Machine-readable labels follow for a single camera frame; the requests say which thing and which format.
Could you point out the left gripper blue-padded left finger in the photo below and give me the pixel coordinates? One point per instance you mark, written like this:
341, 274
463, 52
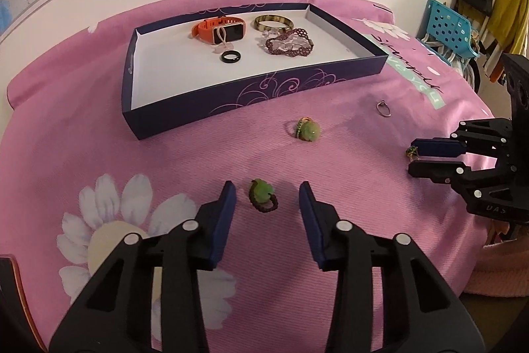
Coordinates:
214, 219

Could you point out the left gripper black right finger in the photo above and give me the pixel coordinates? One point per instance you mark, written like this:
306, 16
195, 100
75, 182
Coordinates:
319, 220

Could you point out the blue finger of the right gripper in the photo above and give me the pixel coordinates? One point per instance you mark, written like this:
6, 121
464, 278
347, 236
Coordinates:
439, 147
453, 173

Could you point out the orange smart watch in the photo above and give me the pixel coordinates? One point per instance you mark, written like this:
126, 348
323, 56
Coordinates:
219, 30

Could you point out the purple white jewelry box tray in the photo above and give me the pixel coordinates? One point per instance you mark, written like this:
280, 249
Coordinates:
171, 79

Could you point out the blue perforated plastic chair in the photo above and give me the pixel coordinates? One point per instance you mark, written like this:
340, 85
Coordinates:
447, 34

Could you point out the yellow hanging garment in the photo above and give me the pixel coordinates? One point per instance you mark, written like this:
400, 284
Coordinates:
507, 23

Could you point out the pink floral bedsheet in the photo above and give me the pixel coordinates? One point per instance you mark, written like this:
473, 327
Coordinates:
75, 180

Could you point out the tortoiseshell bangle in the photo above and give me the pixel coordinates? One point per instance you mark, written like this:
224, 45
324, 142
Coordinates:
272, 23

